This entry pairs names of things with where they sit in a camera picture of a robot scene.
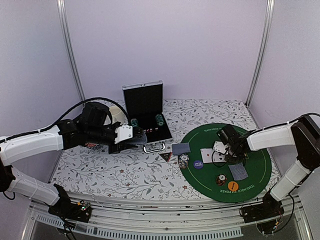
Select dealt blue playing card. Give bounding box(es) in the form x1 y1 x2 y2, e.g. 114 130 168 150
229 164 249 181

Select orange poker chip stack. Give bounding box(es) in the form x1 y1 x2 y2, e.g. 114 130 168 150
215 174 226 186

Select orange big blind button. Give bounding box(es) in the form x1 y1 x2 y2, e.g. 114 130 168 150
227 181 239 192

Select blue playing card deck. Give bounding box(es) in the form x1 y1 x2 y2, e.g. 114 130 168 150
124 132 148 146

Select purple small blind button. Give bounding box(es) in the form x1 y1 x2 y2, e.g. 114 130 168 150
193 160 204 169

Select aluminium poker case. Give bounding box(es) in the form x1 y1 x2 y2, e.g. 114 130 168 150
122 80 173 154

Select three of spades card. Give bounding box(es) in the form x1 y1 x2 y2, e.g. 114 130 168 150
211 150 228 164

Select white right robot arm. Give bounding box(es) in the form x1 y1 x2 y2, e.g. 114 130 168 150
224 110 320 206

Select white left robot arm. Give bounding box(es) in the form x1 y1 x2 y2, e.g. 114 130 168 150
0 119 143 217

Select green round poker mat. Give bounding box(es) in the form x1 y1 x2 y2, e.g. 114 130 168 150
181 123 272 203

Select cream ribbed ceramic mug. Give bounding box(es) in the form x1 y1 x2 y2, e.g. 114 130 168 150
109 105 126 124

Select red patterned bowl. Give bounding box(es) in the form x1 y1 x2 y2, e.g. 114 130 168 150
85 142 101 149

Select green blue chip stack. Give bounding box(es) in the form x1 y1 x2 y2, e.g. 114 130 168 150
130 118 139 127

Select red dice row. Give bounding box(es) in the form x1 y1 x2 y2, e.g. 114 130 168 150
144 127 159 133

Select triangular all in marker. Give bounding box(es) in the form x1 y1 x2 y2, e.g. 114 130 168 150
159 152 172 162

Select green poker chip stack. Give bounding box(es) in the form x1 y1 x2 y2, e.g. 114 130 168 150
155 114 165 127

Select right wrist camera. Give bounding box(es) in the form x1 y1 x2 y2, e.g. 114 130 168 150
216 124 241 146

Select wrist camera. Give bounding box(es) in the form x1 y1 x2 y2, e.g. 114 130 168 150
78 101 134 145
216 124 241 146

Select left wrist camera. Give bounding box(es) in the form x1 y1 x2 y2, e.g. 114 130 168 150
78 101 134 145

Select right aluminium frame post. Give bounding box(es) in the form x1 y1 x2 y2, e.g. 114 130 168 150
245 0 275 108

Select aluminium frame post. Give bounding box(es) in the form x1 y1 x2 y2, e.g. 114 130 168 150
245 0 275 108
56 0 86 101

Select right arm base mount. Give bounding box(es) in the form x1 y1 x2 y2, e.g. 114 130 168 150
239 192 285 235

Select front aluminium rail base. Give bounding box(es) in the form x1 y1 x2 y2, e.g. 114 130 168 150
21 194 313 240

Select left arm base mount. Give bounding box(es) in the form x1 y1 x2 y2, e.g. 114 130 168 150
48 197 92 223

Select left aluminium frame post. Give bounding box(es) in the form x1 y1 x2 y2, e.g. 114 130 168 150
56 0 86 101

